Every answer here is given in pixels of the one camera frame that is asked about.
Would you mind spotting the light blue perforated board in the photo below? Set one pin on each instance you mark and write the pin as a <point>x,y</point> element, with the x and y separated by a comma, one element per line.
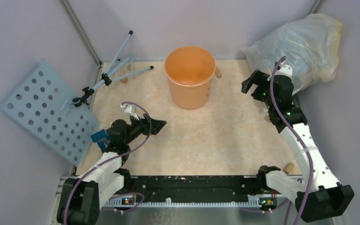
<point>42,104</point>

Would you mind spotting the light blue tripod stand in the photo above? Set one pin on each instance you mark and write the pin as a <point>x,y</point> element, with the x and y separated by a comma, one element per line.
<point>106,77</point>

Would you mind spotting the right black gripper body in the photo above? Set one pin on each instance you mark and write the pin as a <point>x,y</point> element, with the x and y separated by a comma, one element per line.
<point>260,78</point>

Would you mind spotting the large translucent white trash bag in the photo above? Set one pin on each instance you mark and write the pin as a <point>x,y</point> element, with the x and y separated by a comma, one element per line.
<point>310,46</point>

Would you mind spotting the white toothed cable strip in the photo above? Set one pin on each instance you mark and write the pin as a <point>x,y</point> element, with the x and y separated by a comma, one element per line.
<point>253,202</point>

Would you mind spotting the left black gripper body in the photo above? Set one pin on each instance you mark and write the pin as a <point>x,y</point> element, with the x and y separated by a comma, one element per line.
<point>139,127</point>

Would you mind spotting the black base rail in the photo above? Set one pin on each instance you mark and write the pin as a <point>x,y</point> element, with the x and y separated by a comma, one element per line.
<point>195,189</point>

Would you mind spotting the wooden block near bin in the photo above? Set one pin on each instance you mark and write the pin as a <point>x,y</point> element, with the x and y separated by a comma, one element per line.
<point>218,72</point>

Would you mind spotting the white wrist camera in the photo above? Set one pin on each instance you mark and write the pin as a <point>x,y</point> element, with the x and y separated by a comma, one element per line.
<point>284,69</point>
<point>130,109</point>

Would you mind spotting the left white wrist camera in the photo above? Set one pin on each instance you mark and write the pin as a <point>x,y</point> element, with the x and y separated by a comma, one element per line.
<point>130,109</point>

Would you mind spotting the orange plastic trash bin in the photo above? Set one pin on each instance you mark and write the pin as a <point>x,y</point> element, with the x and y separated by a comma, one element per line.
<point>189,71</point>

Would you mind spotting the wooden block by tripod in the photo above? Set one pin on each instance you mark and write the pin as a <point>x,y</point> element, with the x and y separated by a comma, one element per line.
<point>124,80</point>

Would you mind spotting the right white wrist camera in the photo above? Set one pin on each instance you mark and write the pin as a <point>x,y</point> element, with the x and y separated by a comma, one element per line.
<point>284,69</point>

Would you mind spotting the blue block holder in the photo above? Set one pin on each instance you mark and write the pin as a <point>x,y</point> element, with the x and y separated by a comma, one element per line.
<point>102,139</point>

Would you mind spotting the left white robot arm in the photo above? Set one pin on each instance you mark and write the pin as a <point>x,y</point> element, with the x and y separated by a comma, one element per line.
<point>83,197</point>

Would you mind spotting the cork piece front right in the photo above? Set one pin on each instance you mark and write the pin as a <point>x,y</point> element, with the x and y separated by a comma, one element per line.
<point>288,168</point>

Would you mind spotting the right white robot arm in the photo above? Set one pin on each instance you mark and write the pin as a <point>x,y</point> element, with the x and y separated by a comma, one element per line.
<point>322,195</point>

